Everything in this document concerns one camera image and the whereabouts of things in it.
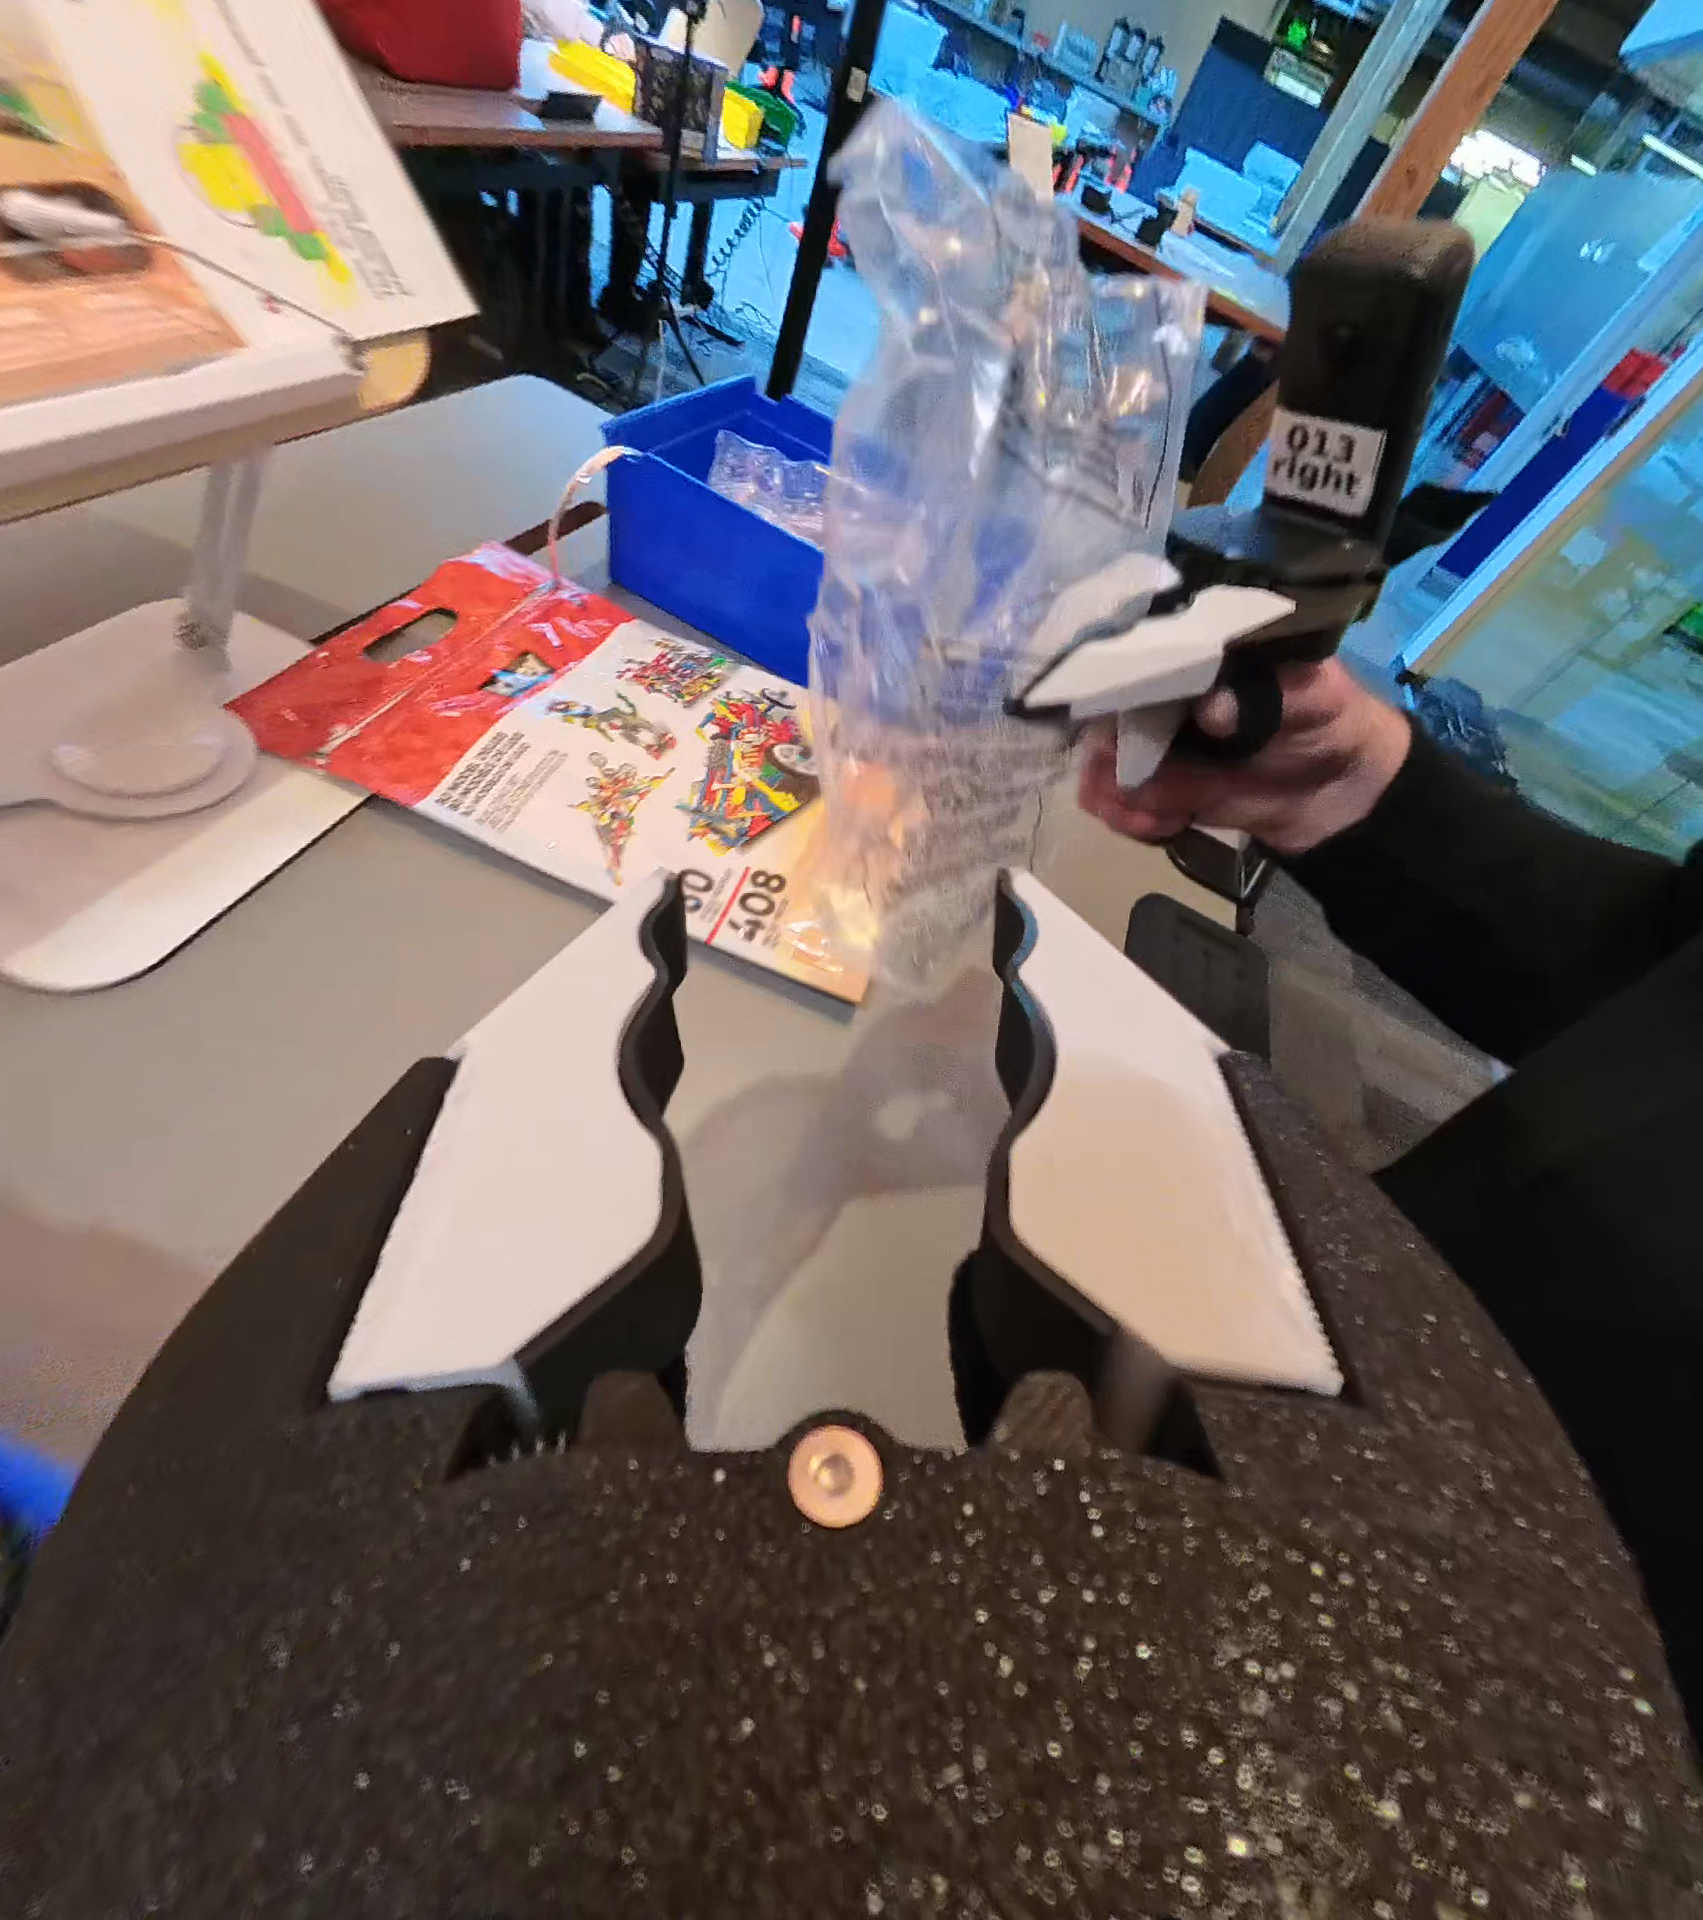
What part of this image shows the black perforated panel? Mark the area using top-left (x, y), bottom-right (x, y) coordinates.
top-left (1125, 895), bottom-right (1273, 1060)

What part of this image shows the printed toy packaging bag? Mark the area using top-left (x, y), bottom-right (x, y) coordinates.
top-left (228, 542), bottom-right (886, 1004)

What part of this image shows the black pole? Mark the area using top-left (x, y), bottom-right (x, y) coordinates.
top-left (766, 0), bottom-right (894, 402)

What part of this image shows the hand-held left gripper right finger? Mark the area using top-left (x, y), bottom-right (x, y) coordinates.
top-left (954, 867), bottom-right (1347, 1465)

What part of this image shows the person's black-clad torso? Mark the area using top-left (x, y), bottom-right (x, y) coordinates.
top-left (1375, 901), bottom-right (1703, 1920)

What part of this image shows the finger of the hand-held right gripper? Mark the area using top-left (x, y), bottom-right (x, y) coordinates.
top-left (1007, 585), bottom-right (1299, 726)
top-left (1027, 551), bottom-right (1187, 673)

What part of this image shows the printed instruction board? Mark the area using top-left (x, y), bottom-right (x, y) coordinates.
top-left (0, 0), bottom-right (482, 486)

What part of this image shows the yellow bin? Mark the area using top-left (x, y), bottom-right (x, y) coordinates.
top-left (552, 36), bottom-right (644, 108)

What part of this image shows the clear plastic bag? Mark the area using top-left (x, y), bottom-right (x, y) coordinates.
top-left (806, 96), bottom-right (1213, 1004)
top-left (708, 430), bottom-right (842, 547)

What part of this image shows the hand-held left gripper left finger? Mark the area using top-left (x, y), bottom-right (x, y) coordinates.
top-left (326, 870), bottom-right (706, 1447)

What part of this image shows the person's right forearm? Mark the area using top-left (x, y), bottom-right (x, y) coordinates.
top-left (1277, 717), bottom-right (1703, 1083)

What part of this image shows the white book stand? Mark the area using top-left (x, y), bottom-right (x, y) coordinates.
top-left (0, 337), bottom-right (434, 997)

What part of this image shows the red bin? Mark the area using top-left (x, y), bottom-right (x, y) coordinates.
top-left (318, 0), bottom-right (526, 92)

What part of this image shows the wooden post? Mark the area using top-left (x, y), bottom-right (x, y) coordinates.
top-left (1353, 0), bottom-right (1561, 228)

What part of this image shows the person's right hand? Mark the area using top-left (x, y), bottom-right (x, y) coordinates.
top-left (1079, 657), bottom-right (1417, 858)

